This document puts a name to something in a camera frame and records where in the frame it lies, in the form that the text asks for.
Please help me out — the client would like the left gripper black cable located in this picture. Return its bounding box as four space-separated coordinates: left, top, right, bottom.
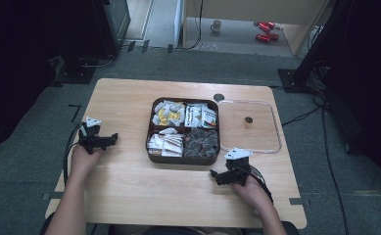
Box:
62 122 85 188

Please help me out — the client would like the person's left hand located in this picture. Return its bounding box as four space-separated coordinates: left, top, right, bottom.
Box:
70 144 105 179

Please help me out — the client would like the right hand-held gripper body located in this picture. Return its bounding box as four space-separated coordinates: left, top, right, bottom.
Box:
223 147 255 187

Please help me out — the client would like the person's right hand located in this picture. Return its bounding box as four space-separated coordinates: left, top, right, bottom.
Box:
232 175 272 216

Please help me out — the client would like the pile of white printed sachets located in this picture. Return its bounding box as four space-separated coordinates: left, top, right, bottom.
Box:
184 103 218 129

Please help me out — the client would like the black tape corner mark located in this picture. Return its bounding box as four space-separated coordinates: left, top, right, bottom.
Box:
68 104 82 123

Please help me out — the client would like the pile of white yellow packets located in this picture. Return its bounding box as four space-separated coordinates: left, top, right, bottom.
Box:
151 99 186 127

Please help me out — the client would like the black stand base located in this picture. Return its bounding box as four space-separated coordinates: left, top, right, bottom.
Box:
277 68 313 94
50 55 97 88

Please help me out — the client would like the black floor cable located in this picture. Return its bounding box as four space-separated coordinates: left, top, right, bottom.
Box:
281 93 351 235

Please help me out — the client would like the dark cabinet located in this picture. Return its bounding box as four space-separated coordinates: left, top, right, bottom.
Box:
91 0 131 57

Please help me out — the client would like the pile of white brown sticks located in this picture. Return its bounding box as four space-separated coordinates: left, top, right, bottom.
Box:
147 127 184 158

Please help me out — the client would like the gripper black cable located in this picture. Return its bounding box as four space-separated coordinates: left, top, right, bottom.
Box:
249 165 274 206
62 122 85 188

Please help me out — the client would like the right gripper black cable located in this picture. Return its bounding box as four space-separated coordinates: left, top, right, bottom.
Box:
249 165 274 206

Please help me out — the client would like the black hanging cable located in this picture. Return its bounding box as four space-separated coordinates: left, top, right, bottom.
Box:
174 0 205 51

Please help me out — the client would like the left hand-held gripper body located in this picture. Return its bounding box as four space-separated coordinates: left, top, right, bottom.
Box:
77 116 104 155

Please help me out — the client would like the red can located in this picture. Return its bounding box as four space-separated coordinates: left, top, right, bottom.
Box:
254 21 276 33

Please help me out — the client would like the pile of dark grey packets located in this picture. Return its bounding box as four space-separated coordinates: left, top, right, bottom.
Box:
182 127 219 159

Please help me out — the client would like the clear lid with wooden knob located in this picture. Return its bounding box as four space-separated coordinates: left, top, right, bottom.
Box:
216 99 282 155

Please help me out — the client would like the brown four-compartment box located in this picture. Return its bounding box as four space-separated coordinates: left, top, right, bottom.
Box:
145 96 221 165

